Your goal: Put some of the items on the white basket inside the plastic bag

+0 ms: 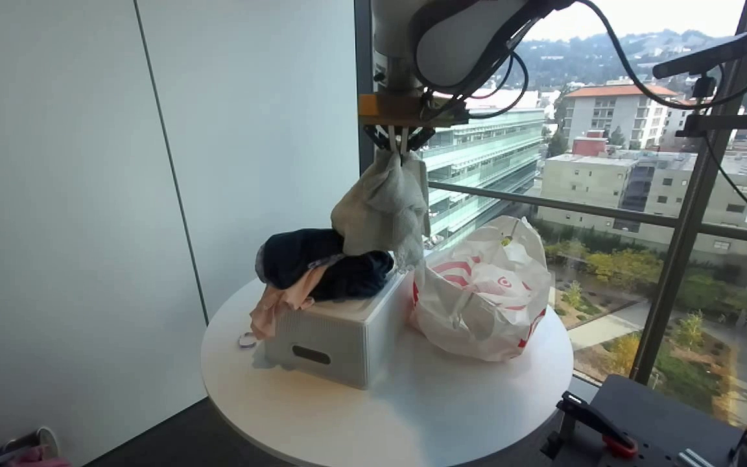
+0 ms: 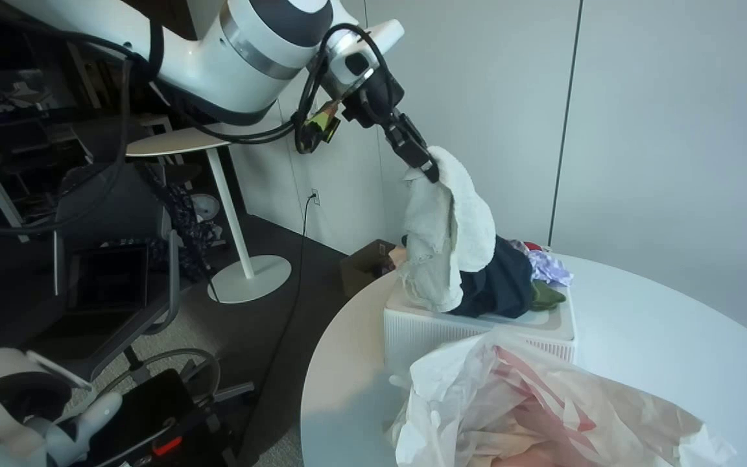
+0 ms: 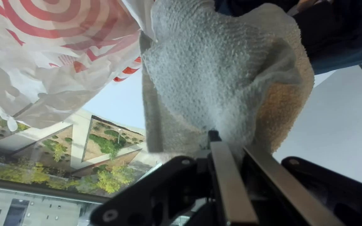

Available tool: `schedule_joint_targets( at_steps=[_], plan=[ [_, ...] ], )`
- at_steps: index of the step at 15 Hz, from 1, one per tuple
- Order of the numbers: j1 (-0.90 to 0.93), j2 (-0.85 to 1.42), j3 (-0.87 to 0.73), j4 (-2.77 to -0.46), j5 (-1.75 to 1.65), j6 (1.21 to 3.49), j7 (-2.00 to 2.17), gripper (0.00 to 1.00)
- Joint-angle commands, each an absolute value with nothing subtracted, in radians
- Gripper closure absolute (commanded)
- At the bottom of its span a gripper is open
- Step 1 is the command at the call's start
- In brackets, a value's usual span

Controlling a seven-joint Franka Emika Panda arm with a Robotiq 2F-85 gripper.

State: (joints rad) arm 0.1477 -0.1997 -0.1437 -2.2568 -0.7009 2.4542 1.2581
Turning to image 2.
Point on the black bag with red tag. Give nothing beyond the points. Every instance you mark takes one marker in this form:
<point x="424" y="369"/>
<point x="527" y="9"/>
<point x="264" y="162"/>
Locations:
<point x="155" y="423"/>

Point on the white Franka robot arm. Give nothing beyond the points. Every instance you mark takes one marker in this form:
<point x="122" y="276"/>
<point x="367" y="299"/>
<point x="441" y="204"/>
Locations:
<point x="218" y="52"/>

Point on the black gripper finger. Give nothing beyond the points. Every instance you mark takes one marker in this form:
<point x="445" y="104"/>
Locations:
<point x="422" y="147"/>
<point x="406" y="151"/>

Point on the white rounded machine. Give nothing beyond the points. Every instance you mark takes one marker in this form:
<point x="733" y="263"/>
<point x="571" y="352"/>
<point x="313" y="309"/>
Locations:
<point x="20" y="405"/>

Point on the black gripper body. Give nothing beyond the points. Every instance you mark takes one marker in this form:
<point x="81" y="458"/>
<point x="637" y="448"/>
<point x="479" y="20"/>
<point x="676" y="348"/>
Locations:
<point x="374" y="91"/>

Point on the white red plastic bag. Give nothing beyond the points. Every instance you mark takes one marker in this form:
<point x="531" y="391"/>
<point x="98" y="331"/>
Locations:
<point x="546" y="405"/>

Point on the purple patterned cloth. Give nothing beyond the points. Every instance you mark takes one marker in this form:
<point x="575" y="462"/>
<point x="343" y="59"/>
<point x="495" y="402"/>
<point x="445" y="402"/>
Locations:
<point x="549" y="265"/>

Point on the navy blue cloth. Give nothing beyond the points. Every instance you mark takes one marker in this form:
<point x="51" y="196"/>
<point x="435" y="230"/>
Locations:
<point x="500" y="286"/>

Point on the pink cloth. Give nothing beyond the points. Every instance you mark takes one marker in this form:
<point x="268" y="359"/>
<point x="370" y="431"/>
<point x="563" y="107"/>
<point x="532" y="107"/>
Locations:
<point x="399" y="257"/>

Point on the beige cloth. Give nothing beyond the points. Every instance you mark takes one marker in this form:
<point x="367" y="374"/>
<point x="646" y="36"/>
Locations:
<point x="447" y="235"/>

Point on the yellow-green wrist camera block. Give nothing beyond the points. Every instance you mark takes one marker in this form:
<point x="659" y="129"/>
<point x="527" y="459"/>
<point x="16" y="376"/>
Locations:
<point x="323" y="123"/>

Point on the white round side table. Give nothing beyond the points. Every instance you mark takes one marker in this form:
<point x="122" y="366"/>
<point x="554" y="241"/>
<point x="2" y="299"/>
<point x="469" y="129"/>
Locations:
<point x="234" y="223"/>

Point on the dark cluttered shelf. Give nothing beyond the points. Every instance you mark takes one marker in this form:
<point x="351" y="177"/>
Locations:
<point x="26" y="104"/>

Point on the black office chair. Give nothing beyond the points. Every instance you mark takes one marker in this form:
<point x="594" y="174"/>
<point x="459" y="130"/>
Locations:
<point x="98" y="261"/>

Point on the green cloth item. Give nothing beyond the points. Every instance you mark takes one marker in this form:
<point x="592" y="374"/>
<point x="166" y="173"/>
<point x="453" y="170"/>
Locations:
<point x="546" y="296"/>

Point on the brown cardboard box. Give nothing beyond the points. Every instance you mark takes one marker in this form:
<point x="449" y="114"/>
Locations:
<point x="365" y="263"/>

